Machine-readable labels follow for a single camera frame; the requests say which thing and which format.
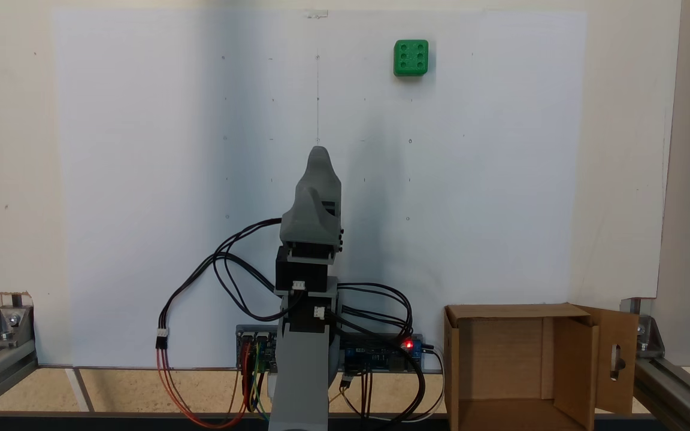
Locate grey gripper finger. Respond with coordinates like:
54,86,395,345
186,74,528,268
297,145,343,204
280,187,324,244

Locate green dice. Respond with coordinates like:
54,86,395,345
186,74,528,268
393,40,429,77

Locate blue circuit board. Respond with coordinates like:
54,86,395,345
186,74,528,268
341,333,425,374

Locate large white paper sheet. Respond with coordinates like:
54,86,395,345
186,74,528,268
52,9,588,369

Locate brown cardboard box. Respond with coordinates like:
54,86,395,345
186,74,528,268
444,302,640,431

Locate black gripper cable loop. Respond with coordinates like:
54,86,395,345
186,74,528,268
212,217,289,322

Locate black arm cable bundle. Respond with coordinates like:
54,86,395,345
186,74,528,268
328,283,428,423

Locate circuit board with jumper wires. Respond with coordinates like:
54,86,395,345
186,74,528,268
236,325,279,372

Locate black cable with white connector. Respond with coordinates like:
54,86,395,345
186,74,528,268
156,251,226,351

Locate coloured jumper wires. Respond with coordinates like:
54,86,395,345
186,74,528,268
234,341,271,421

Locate thin white cable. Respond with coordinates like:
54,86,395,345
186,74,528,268
375,346,445,423

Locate orange and red wires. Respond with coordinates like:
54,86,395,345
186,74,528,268
156,347,251,429

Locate metal corner bracket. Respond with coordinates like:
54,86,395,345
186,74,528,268
0,305,35,349
621,298,665,359

